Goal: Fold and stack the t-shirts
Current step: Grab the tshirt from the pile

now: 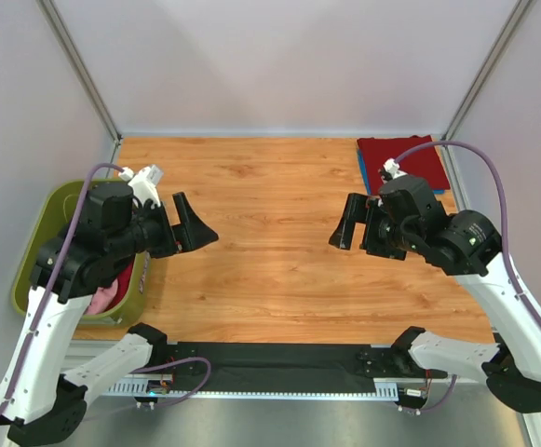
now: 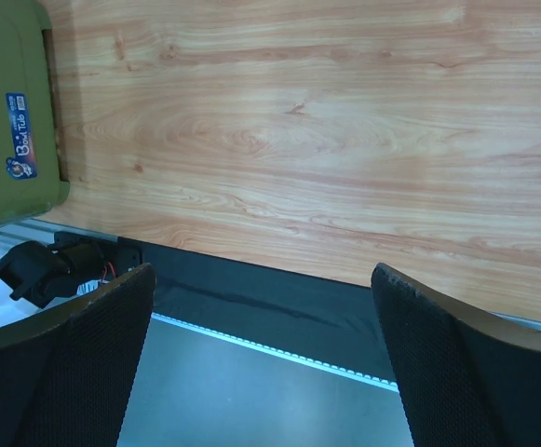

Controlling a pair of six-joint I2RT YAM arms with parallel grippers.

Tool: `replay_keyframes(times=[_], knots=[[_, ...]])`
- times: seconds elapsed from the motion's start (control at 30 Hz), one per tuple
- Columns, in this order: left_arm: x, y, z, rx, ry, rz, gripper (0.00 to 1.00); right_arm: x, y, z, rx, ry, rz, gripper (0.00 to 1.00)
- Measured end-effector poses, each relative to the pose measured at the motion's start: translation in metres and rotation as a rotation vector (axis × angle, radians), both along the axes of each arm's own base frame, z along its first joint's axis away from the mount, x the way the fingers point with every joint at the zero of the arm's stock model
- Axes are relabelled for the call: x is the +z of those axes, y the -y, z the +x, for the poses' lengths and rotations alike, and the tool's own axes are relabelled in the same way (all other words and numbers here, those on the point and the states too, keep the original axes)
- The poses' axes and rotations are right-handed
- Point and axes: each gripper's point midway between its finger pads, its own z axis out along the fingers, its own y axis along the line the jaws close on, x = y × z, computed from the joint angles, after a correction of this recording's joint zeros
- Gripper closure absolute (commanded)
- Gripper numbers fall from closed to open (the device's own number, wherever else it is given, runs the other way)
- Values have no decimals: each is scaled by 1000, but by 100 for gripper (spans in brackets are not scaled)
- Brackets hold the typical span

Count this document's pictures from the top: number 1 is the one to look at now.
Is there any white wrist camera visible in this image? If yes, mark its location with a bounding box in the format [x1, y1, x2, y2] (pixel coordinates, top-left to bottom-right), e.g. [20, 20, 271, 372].
[379, 158, 407, 184]
[118, 165, 164, 207]

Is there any olive green plastic bin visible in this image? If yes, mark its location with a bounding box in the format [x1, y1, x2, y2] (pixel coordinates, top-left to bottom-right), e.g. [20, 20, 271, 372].
[10, 180, 151, 329]

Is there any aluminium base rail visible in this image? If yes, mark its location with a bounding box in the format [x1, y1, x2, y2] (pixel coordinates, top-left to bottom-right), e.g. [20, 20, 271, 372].
[64, 339, 457, 401]

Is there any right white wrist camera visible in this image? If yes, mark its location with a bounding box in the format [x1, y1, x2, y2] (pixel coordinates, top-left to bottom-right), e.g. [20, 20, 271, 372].
[379, 158, 407, 184]

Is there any pink shirt in bin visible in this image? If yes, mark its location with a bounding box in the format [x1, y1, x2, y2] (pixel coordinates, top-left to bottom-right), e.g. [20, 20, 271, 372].
[85, 286, 116, 315]

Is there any folded dark red shirt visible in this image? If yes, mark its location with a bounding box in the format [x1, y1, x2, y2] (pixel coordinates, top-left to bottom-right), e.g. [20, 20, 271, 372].
[357, 135, 450, 195]

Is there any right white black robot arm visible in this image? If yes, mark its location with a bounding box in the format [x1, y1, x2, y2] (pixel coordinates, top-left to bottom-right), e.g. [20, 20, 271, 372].
[329, 175, 541, 413]

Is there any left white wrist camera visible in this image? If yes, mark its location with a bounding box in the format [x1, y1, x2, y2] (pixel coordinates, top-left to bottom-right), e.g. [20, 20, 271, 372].
[118, 165, 164, 207]

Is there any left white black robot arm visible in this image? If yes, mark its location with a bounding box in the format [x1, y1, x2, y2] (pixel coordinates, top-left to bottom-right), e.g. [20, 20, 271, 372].
[0, 181, 219, 446]

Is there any right aluminium corner post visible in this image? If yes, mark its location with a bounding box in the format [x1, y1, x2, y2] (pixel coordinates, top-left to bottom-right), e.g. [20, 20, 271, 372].
[442, 0, 536, 139]

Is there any aluminium corner post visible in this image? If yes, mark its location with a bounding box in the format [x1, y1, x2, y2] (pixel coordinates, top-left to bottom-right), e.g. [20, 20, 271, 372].
[36, 0, 122, 144]
[442, 0, 536, 139]

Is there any folded blue shirt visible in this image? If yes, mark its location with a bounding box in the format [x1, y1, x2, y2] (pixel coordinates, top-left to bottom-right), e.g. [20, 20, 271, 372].
[357, 149, 449, 196]

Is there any magenta shirt in bin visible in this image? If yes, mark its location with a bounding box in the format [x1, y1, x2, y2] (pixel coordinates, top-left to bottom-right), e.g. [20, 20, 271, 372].
[106, 262, 134, 310]

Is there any left aluminium corner post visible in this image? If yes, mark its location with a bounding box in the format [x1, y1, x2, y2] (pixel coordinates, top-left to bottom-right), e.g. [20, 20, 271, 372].
[36, 0, 122, 144]

